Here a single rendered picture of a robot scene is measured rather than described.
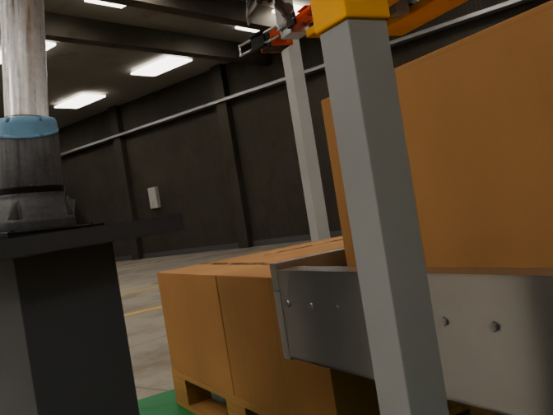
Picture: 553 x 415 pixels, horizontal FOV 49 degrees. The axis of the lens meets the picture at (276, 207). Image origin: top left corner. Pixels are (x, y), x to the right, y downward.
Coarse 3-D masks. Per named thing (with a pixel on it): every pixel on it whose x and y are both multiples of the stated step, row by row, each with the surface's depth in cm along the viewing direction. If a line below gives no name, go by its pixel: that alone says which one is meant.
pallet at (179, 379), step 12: (180, 372) 241; (180, 384) 242; (192, 384) 239; (204, 384) 219; (180, 396) 244; (192, 396) 238; (204, 396) 241; (228, 396) 202; (192, 408) 234; (204, 408) 230; (216, 408) 227; (228, 408) 203; (240, 408) 194; (252, 408) 187; (456, 408) 164; (468, 408) 167; (480, 408) 169
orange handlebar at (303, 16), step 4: (300, 8) 168; (304, 8) 167; (308, 8) 165; (300, 12) 169; (304, 12) 167; (308, 12) 166; (296, 16) 171; (300, 16) 169; (304, 16) 167; (308, 16) 167; (312, 16) 168; (296, 20) 171; (300, 20) 169; (304, 20) 170; (308, 20) 170; (312, 20) 171; (296, 24) 174; (304, 24) 176; (308, 24) 175; (276, 32) 182; (272, 36) 185; (280, 36) 183
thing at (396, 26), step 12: (420, 0) 137; (432, 0) 133; (444, 0) 134; (456, 0) 135; (408, 12) 141; (420, 12) 140; (432, 12) 142; (444, 12) 143; (396, 24) 146; (408, 24) 148; (420, 24) 150
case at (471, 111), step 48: (480, 48) 95; (528, 48) 87; (432, 96) 105; (480, 96) 96; (528, 96) 88; (336, 144) 132; (432, 144) 107; (480, 144) 98; (528, 144) 90; (336, 192) 135; (432, 192) 109; (480, 192) 99; (528, 192) 91; (432, 240) 110; (480, 240) 100; (528, 240) 92
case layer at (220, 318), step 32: (256, 256) 251; (288, 256) 225; (160, 288) 248; (192, 288) 217; (224, 288) 193; (256, 288) 174; (192, 320) 222; (224, 320) 196; (256, 320) 176; (192, 352) 226; (224, 352) 200; (256, 352) 179; (224, 384) 204; (256, 384) 182; (288, 384) 165; (320, 384) 150; (352, 384) 149
